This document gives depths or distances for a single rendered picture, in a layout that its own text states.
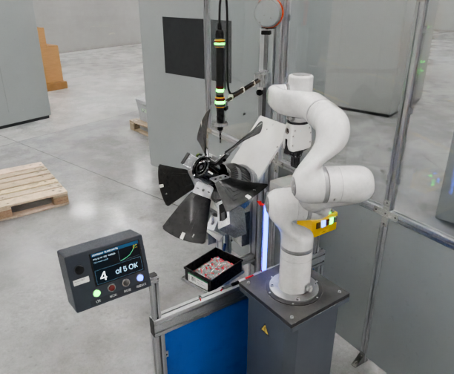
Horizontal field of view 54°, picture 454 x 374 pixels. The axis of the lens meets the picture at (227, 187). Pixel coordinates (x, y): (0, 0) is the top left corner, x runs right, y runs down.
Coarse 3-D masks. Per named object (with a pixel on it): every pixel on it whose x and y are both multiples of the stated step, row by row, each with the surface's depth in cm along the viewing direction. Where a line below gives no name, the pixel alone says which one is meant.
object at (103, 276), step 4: (104, 268) 145; (108, 268) 146; (96, 272) 144; (100, 272) 145; (104, 272) 146; (108, 272) 146; (96, 276) 144; (100, 276) 145; (104, 276) 146; (108, 276) 146; (96, 280) 144; (100, 280) 145; (104, 280) 146; (108, 280) 147
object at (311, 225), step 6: (330, 216) 204; (300, 222) 205; (306, 222) 201; (312, 222) 198; (318, 222) 200; (336, 222) 208; (312, 228) 199; (324, 228) 204; (330, 228) 207; (318, 234) 203
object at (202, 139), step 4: (208, 112) 231; (204, 116) 237; (208, 116) 230; (204, 120) 235; (200, 124) 242; (204, 124) 233; (200, 128) 241; (204, 128) 232; (200, 132) 241; (204, 132) 231; (200, 136) 241; (204, 136) 230; (200, 140) 241; (204, 140) 229; (200, 144) 242; (204, 144) 229; (204, 148) 230; (204, 152) 232
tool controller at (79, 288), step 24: (96, 240) 151; (120, 240) 148; (72, 264) 140; (96, 264) 144; (120, 264) 148; (144, 264) 153; (72, 288) 141; (96, 288) 145; (120, 288) 149; (144, 288) 154
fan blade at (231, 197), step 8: (216, 184) 207; (224, 184) 206; (232, 184) 205; (240, 184) 204; (248, 184) 203; (256, 184) 202; (264, 184) 199; (224, 192) 200; (232, 192) 199; (240, 192) 198; (248, 192) 197; (256, 192) 195; (224, 200) 196; (232, 200) 194; (240, 200) 193; (232, 208) 191
